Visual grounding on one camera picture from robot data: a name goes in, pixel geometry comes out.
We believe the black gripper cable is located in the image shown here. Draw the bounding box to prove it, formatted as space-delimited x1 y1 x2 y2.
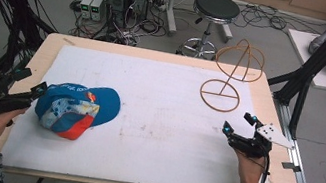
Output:
257 154 273 183

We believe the grey tape strip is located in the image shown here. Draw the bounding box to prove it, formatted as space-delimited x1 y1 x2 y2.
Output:
280 160 303 174

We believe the wooden wire hat stand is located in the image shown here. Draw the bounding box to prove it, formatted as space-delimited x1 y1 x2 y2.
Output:
196 32 269 119

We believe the blue baseball cap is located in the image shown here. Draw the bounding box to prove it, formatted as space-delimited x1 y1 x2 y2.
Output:
30 75 125 149

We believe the grey power supply unit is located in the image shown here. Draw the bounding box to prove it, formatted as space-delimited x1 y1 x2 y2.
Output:
78 0 96 21
87 0 109 23

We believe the tangle of black floor cables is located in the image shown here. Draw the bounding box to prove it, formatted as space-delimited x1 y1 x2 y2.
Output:
232 0 318 42

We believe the person's right hand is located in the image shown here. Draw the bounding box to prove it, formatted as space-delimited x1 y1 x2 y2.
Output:
228 149 269 183

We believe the black round stool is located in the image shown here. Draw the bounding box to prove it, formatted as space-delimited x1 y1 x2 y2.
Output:
176 0 243 65

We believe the white table mat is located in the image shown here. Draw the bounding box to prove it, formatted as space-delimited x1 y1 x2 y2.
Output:
0 35 292 183

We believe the grey table leg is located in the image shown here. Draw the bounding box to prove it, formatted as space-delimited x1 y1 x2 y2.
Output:
160 0 183 38

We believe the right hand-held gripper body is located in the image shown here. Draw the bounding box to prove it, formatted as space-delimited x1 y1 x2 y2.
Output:
226 115 299 166

